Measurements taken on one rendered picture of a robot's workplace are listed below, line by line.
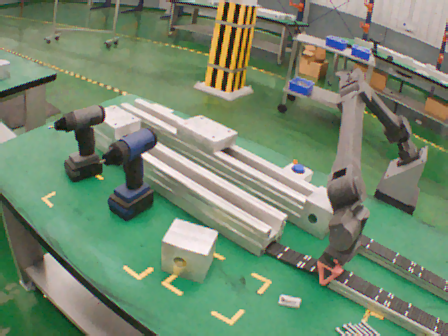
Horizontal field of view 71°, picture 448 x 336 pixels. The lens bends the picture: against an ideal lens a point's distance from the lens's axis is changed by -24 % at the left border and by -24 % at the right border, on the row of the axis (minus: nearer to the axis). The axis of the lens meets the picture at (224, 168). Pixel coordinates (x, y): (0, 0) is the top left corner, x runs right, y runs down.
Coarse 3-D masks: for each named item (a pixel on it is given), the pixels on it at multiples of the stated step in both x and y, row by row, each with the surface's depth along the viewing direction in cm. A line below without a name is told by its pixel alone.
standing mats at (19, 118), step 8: (0, 104) 331; (8, 104) 333; (16, 104) 335; (48, 104) 343; (0, 112) 314; (8, 112) 317; (16, 112) 319; (24, 112) 321; (48, 112) 327; (56, 112) 330; (8, 120) 302; (16, 120) 304; (24, 120) 306
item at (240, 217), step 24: (96, 144) 129; (144, 168) 114; (168, 168) 110; (192, 168) 112; (168, 192) 110; (192, 192) 104; (216, 192) 109; (240, 192) 105; (216, 216) 101; (240, 216) 96; (264, 216) 101; (240, 240) 98; (264, 240) 94
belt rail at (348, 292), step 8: (336, 288) 87; (344, 288) 85; (352, 296) 84; (360, 296) 83; (360, 304) 83; (368, 304) 82; (376, 304) 80; (376, 312) 81; (384, 312) 80; (392, 312) 77; (392, 320) 78; (400, 320) 77; (408, 320) 75; (408, 328) 75; (416, 328) 74; (424, 328) 72
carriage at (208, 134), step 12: (192, 120) 130; (204, 120) 131; (180, 132) 127; (192, 132) 124; (204, 132) 123; (216, 132) 125; (228, 132) 126; (204, 144) 122; (216, 144) 120; (228, 144) 125
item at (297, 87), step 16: (304, 32) 403; (336, 48) 362; (352, 48) 348; (368, 64) 344; (288, 80) 387; (304, 80) 411; (368, 80) 352; (288, 96) 446; (304, 96) 387; (320, 96) 398; (336, 96) 413
